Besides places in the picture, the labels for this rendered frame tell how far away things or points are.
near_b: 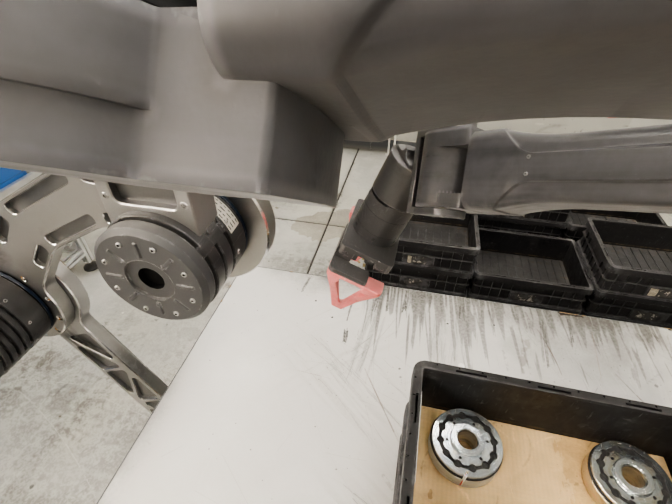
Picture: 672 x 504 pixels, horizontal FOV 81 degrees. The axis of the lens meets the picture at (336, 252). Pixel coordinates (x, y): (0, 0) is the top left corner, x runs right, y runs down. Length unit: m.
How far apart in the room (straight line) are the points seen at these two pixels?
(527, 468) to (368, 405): 0.30
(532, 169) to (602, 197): 0.05
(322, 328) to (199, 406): 0.31
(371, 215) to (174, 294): 0.24
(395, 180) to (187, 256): 0.23
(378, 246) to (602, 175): 0.25
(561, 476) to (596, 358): 0.41
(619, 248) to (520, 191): 1.57
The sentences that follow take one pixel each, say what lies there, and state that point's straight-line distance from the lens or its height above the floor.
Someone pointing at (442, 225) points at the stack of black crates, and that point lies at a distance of 1.70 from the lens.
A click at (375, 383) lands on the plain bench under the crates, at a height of 0.70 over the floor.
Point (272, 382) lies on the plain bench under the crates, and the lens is 0.89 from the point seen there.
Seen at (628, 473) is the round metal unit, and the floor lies 0.85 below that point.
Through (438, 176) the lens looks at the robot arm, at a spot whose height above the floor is 1.28.
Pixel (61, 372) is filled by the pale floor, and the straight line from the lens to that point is 2.08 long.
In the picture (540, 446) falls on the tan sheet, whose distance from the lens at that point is 0.74.
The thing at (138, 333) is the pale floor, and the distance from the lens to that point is 2.07.
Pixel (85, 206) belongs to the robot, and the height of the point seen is 1.14.
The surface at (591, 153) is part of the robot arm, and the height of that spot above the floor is 1.34.
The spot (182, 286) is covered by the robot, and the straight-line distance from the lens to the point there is 0.47.
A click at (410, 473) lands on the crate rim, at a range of 0.56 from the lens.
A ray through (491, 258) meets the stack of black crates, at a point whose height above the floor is 0.38.
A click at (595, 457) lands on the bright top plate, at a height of 0.86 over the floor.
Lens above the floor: 1.44
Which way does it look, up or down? 39 degrees down
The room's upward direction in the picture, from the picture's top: straight up
